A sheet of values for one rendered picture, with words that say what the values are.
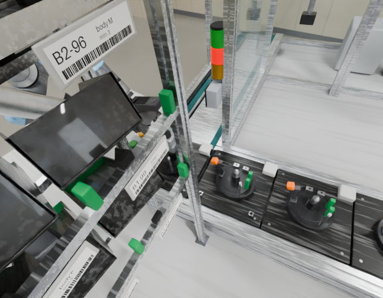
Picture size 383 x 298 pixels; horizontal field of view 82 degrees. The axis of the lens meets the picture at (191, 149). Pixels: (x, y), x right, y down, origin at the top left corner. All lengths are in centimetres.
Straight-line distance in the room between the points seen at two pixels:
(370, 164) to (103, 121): 107
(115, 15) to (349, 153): 108
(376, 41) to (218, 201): 120
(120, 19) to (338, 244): 76
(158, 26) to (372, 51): 143
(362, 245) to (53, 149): 79
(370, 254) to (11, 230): 80
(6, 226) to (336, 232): 77
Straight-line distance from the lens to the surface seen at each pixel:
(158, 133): 29
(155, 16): 26
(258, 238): 75
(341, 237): 82
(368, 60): 163
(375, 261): 83
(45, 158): 27
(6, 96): 74
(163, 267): 84
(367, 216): 88
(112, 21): 20
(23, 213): 26
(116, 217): 40
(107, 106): 29
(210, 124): 108
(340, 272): 79
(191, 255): 83
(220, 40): 68
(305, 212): 78
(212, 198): 78
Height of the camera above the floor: 167
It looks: 50 degrees down
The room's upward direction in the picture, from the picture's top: 9 degrees counter-clockwise
